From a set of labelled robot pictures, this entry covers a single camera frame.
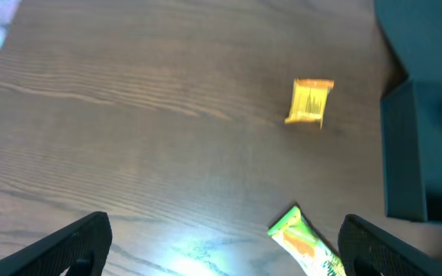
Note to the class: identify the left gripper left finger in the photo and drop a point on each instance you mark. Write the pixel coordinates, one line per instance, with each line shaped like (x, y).
(80, 248)

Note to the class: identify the small yellow snack packet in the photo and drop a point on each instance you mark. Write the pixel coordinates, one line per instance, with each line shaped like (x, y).
(309, 98)

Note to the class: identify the green yellow snack packet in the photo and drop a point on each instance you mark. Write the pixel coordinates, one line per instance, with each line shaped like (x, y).
(293, 232)

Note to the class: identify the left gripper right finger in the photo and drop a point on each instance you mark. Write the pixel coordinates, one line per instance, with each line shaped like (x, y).
(366, 249)

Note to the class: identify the dark green open box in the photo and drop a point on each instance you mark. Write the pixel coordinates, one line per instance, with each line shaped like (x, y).
(411, 113)

